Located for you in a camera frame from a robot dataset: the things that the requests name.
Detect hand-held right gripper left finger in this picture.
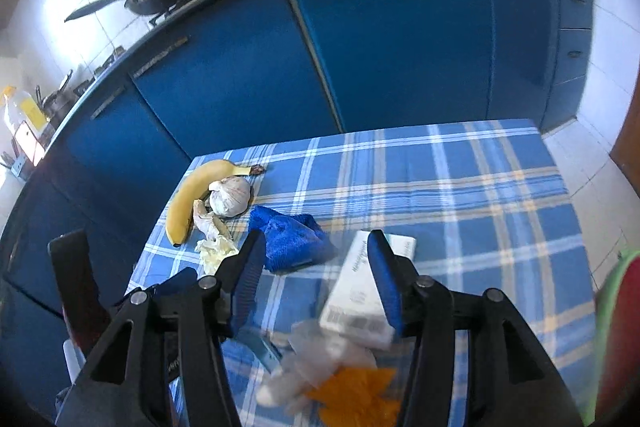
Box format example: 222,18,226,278
55,229,268,427

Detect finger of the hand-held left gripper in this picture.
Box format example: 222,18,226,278
152,267,200,298

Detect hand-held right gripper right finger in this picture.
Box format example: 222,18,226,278
367,229,586,427

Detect white carton box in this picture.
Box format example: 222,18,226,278
319,229,418,350

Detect green bin with red bag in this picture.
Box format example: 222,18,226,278
594,248,640,427

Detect small crumpled tissue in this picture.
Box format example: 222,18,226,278
194,234,241,275

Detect blue mesh bag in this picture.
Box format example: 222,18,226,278
248,205,337,273

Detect ginger root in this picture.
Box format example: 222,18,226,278
192,199,233,240

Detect yellow banana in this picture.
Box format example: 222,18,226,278
165,159,266,248

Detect garlic bulb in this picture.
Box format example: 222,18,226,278
207,176,252,218

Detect blue plaid tablecloth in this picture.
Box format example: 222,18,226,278
129,119,598,427

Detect white plastic wrap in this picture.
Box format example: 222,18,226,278
256,321,379,408

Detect orange plastic bag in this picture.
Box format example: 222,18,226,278
304,366,402,427

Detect cooking oil bottle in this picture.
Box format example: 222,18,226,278
0,87,48,168

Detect blue base cabinets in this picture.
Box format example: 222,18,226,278
0,0,600,408

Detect gas stove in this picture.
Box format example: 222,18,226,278
147,0,221,28

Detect wooden door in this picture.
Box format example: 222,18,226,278
609,72,640,208

